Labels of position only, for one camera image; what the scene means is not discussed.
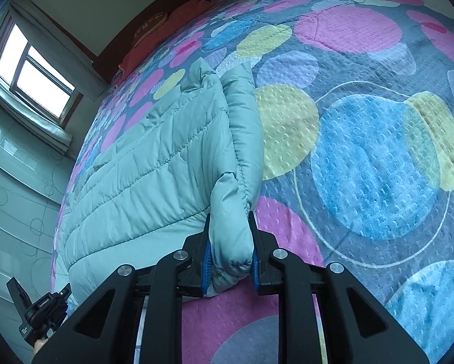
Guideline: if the light green puffer jacket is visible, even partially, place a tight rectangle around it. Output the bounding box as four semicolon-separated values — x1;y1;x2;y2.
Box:
55;58;265;308

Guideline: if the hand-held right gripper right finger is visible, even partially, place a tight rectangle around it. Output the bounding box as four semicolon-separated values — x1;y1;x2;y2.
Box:
248;210;430;364

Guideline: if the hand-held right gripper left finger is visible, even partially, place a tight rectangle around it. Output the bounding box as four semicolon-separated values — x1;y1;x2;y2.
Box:
32;212;212;364

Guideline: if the glass door wardrobe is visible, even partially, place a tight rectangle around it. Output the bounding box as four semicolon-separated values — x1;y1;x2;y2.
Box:
0;102;76;312

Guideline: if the brown pillow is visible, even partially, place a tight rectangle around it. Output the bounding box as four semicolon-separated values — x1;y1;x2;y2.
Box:
133;12;169;47

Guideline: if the red pillow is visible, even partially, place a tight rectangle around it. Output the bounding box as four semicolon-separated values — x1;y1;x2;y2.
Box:
119;0;214;80

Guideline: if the circle print bedspread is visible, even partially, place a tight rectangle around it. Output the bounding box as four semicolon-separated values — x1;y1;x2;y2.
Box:
51;0;454;364

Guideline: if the wooden frame window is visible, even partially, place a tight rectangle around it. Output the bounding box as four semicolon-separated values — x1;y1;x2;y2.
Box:
0;11;84;130

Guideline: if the wooden headboard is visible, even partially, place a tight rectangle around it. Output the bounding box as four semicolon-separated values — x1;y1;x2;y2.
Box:
96;0;214;69

